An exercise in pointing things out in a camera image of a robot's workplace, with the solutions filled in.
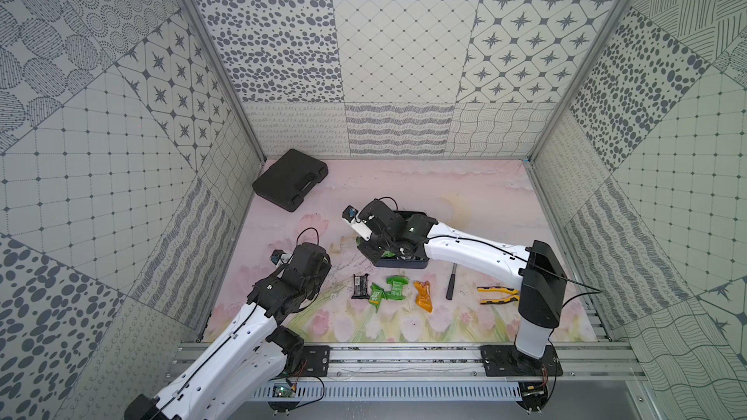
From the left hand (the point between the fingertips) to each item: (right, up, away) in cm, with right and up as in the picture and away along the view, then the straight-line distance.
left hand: (327, 258), depth 79 cm
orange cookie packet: (+27, -13, +4) cm, 30 cm away
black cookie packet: (+8, -10, +7) cm, 15 cm away
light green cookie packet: (+13, -12, +5) cm, 19 cm away
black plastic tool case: (-22, +22, +29) cm, 43 cm away
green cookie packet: (+20, -10, +7) cm, 23 cm away
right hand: (+11, +5, +2) cm, 12 cm away
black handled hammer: (+36, -11, +7) cm, 38 cm away
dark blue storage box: (+16, -5, +12) cm, 21 cm away
